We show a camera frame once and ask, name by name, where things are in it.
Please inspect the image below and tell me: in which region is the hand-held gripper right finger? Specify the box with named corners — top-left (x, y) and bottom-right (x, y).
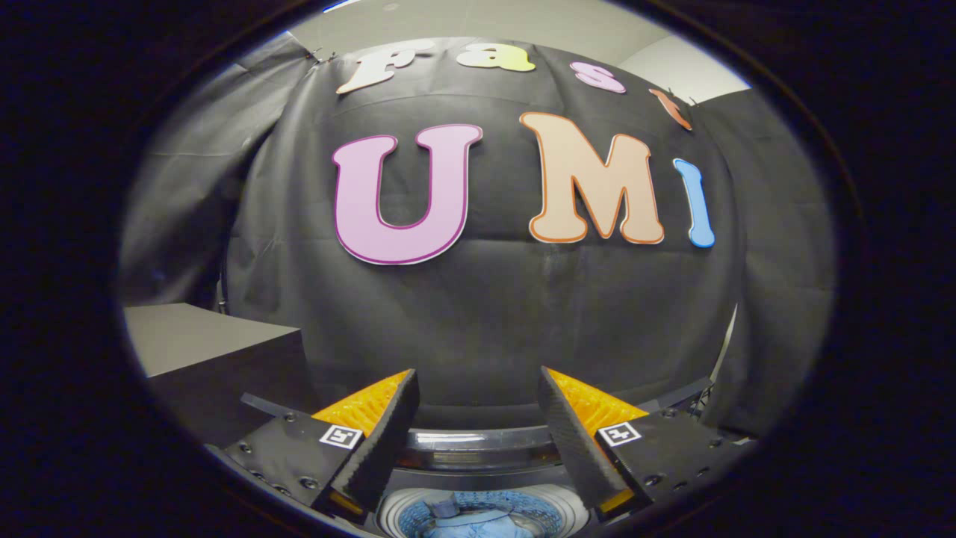
top-left (536, 366), bottom-right (755, 524)

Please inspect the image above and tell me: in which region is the dark washing machine lid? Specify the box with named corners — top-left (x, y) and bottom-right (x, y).
top-left (240, 377), bottom-right (712, 473)

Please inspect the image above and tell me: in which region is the light blue cloth garment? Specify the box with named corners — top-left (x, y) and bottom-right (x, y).
top-left (418, 493), bottom-right (538, 538)

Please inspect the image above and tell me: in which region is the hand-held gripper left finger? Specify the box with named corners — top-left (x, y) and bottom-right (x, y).
top-left (205, 368), bottom-right (423, 528)

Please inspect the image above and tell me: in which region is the black backdrop cloth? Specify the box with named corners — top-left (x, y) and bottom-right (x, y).
top-left (116, 30), bottom-right (837, 442)

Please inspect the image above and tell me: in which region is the white cabinet with dark top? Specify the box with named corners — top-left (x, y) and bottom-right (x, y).
top-left (123, 303), bottom-right (314, 449)

